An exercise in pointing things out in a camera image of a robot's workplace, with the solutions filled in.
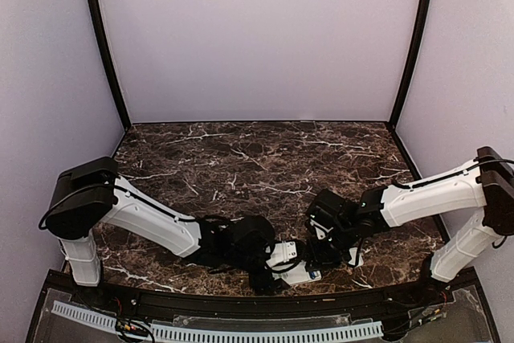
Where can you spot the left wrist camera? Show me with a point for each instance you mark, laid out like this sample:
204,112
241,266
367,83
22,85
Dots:
287,256

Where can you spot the white battery cover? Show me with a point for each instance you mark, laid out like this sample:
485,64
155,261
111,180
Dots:
356,259

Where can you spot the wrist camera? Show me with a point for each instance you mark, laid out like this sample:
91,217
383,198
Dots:
287,256
323,232

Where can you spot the left black frame post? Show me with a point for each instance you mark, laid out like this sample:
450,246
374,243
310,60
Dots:
108,64

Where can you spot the right black frame post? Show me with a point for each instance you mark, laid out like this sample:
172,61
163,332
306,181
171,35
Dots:
411,60

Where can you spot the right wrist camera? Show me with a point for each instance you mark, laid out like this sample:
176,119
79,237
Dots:
323,232

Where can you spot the black frame post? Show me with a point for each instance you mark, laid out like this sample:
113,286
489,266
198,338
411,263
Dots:
108,64
411,60

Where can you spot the white slotted cable duct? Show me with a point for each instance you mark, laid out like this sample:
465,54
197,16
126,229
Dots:
196,330

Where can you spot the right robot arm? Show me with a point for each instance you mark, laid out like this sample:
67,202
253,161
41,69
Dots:
340,226

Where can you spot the white remote control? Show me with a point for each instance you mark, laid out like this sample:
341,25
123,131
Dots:
294,276

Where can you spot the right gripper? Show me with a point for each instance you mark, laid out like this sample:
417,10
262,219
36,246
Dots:
320,260

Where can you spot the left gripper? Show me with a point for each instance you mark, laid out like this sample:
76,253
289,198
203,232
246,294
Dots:
266,283

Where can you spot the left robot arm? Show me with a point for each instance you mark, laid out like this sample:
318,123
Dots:
95,192

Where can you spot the black front table rail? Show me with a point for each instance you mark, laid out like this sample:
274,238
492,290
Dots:
395,302

